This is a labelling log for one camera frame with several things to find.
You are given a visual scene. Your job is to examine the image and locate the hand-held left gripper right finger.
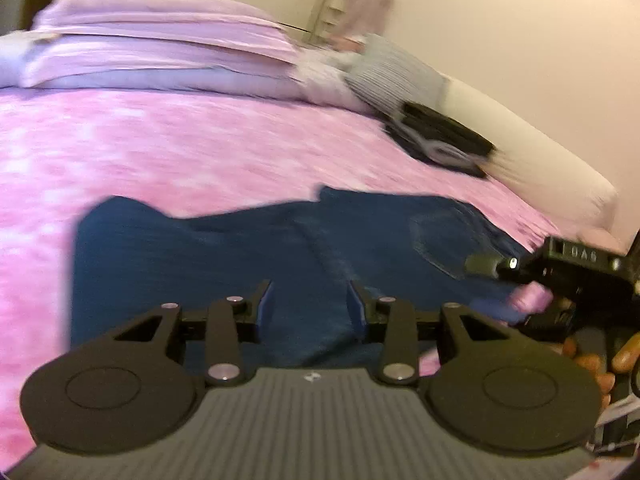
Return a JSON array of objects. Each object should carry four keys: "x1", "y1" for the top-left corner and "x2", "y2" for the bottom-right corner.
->
[{"x1": 348, "y1": 280, "x2": 507, "y2": 385}]

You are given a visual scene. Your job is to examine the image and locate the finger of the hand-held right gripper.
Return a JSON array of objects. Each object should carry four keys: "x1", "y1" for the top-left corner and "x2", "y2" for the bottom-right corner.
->
[{"x1": 467, "y1": 282, "x2": 554, "y2": 325}]

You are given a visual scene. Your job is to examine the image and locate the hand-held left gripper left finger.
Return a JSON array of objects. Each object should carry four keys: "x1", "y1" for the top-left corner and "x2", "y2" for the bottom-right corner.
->
[{"x1": 111, "y1": 280, "x2": 276, "y2": 387}]

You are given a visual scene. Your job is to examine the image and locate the blue denim pants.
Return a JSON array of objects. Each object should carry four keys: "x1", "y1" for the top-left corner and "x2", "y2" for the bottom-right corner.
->
[{"x1": 70, "y1": 185, "x2": 545, "y2": 369}]

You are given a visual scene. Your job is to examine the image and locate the person's right hand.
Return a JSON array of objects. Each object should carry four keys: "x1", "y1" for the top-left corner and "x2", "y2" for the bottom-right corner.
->
[{"x1": 560, "y1": 332, "x2": 640, "y2": 411}]

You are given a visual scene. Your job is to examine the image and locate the dark denim folded garment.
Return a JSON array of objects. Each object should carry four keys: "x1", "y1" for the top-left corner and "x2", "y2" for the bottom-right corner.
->
[{"x1": 383, "y1": 122, "x2": 490, "y2": 179}]

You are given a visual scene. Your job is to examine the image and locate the black folded garment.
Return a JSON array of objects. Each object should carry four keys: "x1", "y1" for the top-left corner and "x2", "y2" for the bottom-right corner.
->
[{"x1": 399, "y1": 102, "x2": 497, "y2": 162}]

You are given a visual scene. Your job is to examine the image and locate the pink floral fleece blanket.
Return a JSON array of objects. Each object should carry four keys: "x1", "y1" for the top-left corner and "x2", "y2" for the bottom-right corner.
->
[{"x1": 0, "y1": 85, "x2": 626, "y2": 467}]

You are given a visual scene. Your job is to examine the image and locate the white fuzzy cloth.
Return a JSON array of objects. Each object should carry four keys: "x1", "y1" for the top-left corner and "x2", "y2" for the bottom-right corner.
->
[{"x1": 295, "y1": 47, "x2": 373, "y2": 113}]

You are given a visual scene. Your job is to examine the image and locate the grey knit pillow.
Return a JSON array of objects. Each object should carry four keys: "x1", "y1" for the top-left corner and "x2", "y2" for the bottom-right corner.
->
[{"x1": 346, "y1": 33, "x2": 447, "y2": 117}]

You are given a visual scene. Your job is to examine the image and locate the pink striped pillow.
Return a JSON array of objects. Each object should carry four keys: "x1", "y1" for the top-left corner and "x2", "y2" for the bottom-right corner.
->
[
  {"x1": 31, "y1": 0, "x2": 302, "y2": 66},
  {"x1": 0, "y1": 34, "x2": 313, "y2": 103}
]

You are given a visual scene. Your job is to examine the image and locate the pink hanging garment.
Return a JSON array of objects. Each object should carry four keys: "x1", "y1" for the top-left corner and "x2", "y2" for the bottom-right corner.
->
[{"x1": 334, "y1": 0, "x2": 396, "y2": 53}]

